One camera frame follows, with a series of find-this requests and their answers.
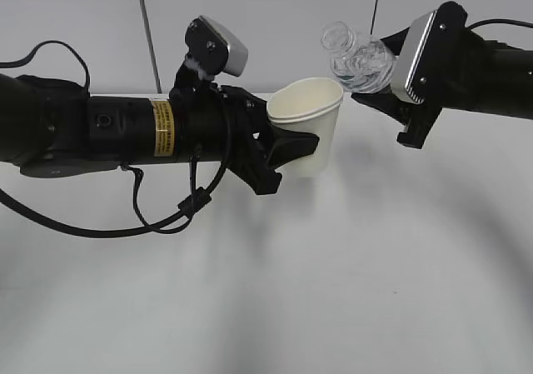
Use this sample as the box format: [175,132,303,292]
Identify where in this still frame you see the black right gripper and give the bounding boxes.
[351,27,500,148]

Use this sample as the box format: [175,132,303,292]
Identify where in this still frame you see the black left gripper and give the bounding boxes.
[169,83,320,195]

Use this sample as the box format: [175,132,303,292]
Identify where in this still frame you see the clear green-label water bottle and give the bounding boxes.
[321,21,396,94]

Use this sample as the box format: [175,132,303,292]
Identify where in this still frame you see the white paper cup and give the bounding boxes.
[266,77,344,177]

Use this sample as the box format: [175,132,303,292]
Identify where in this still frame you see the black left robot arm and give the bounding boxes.
[1,76,319,195]

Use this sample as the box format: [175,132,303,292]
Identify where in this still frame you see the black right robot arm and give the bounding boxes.
[351,29,532,149]

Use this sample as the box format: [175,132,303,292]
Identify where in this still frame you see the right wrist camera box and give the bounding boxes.
[391,1,468,107]

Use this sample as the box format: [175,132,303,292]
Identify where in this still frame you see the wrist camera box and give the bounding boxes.
[185,15,248,77]
[391,1,468,107]

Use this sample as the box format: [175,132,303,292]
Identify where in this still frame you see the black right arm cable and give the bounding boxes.
[468,17,533,32]

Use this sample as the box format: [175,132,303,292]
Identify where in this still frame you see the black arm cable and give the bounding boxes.
[0,40,234,239]
[468,17,533,32]

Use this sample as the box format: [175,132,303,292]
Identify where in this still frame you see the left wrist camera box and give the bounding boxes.
[185,15,248,77]

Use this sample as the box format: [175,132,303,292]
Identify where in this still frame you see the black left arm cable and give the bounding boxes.
[0,40,234,239]

